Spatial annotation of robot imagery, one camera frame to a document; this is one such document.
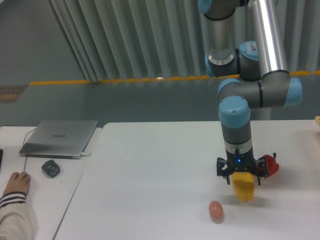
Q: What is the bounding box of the grey pleated curtain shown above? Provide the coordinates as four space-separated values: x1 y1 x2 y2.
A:
48 0 320 83

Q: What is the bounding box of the wooden basket corner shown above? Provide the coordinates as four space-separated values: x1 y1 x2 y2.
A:
314 116 320 127

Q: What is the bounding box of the yellow bell pepper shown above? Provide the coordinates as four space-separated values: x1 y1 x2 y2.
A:
231 172 255 202

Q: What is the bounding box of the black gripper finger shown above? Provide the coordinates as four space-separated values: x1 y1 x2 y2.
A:
216 157 234 185
253 157 270 186

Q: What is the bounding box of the black mouse cable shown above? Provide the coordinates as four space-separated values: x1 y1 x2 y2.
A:
22 126 38 173

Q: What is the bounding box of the silver closed laptop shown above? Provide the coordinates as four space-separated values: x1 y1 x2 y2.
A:
19 120 98 159

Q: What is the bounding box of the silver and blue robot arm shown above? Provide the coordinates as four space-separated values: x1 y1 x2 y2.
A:
198 0 303 180

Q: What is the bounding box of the red bell pepper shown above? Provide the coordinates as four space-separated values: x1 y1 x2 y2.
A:
262 152 280 177

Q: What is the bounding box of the brown egg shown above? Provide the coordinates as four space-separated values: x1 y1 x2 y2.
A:
208 200 224 220

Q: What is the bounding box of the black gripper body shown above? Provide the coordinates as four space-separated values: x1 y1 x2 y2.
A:
226 149 256 174

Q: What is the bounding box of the person's hand on mouse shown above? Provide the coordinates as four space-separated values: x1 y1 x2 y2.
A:
3 171 31 196

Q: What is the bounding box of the black keyboard edge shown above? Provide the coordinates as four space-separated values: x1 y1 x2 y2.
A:
0 149 4 170

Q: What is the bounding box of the cream sleeve striped cuff forearm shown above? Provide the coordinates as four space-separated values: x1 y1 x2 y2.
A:
0 191 34 240

